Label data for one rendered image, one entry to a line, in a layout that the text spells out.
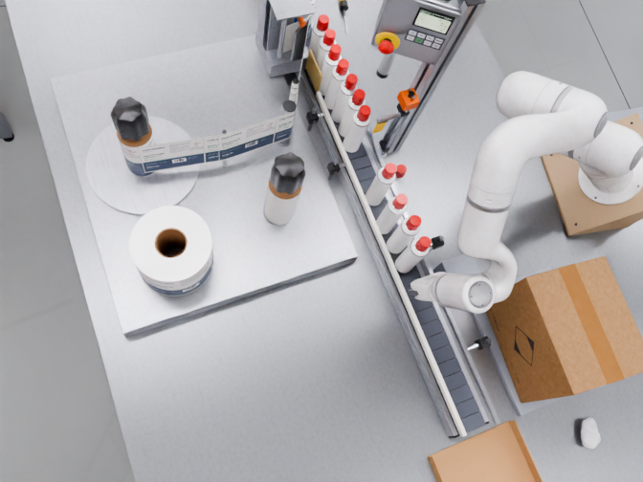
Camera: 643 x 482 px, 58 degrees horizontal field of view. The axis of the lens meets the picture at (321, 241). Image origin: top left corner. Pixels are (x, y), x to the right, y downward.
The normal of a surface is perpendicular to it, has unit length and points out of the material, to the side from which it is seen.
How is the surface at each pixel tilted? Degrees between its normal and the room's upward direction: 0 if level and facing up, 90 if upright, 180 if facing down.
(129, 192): 0
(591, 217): 43
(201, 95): 0
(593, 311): 0
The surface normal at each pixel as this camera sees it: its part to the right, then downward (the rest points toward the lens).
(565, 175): -0.55, -0.15
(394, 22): -0.24, 0.90
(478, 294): 0.26, 0.00
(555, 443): 0.15, -0.33
